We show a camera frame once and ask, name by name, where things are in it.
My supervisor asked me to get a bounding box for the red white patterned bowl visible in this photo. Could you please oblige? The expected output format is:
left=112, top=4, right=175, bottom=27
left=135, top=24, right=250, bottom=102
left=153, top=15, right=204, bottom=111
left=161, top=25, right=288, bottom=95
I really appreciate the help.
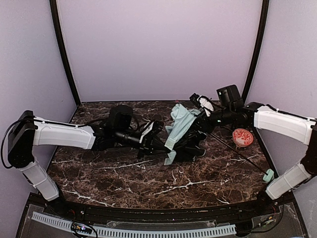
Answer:
left=232, top=128, right=254, bottom=147

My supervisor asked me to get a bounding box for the grey slotted cable duct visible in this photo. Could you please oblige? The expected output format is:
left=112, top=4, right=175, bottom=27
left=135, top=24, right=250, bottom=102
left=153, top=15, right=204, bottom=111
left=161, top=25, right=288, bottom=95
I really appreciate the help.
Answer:
left=31, top=212, right=236, bottom=238

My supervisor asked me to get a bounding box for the left black corner post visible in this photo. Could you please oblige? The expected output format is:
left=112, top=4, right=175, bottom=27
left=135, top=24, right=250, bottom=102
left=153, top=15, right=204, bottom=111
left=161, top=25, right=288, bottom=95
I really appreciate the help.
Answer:
left=49, top=0, right=81, bottom=107

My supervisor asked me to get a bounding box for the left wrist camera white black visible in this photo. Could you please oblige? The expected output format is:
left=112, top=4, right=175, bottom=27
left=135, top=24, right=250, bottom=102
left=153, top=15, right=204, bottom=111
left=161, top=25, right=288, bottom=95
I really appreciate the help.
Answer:
left=139, top=120, right=164, bottom=143

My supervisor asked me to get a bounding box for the right black corner post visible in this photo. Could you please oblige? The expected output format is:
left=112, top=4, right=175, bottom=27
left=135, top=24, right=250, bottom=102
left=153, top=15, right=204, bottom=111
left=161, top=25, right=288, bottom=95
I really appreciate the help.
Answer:
left=242, top=0, right=270, bottom=102

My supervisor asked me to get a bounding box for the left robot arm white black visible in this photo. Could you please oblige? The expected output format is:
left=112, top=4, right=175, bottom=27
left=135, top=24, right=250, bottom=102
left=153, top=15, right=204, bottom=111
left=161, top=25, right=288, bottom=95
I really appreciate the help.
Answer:
left=2, top=105, right=169, bottom=202

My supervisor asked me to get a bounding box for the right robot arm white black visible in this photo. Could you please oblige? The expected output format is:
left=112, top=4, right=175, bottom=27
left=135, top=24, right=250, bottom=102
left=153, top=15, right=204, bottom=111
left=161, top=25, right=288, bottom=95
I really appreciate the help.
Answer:
left=190, top=85, right=317, bottom=200

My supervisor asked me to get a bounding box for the black corner post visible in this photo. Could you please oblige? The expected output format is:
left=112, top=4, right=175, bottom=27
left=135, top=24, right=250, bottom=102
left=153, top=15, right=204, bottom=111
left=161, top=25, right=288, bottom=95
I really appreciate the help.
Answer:
left=49, top=0, right=81, bottom=107
left=242, top=0, right=270, bottom=102

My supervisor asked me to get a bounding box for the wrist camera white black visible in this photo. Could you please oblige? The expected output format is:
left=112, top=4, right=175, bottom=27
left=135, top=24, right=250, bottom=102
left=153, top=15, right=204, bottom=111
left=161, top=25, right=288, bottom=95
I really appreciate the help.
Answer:
left=189, top=93, right=214, bottom=117
left=139, top=120, right=164, bottom=143

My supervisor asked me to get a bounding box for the small green circuit board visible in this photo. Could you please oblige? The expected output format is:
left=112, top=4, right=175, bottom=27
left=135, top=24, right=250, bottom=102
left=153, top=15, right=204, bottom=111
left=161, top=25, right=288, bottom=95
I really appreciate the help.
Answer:
left=70, top=223, right=93, bottom=235

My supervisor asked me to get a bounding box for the mint green folding umbrella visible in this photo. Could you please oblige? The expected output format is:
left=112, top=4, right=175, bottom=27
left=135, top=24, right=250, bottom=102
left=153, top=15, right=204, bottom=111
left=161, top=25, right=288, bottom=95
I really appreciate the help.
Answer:
left=163, top=103, right=275, bottom=184

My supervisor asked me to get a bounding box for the black front frame rail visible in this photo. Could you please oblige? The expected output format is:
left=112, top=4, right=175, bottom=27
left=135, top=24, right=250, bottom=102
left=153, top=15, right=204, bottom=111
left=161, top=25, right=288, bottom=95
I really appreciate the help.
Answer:
left=27, top=192, right=298, bottom=225

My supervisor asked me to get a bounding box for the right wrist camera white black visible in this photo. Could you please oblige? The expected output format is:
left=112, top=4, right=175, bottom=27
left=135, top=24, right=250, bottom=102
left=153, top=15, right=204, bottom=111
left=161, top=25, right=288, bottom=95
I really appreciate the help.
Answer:
left=189, top=93, right=214, bottom=117

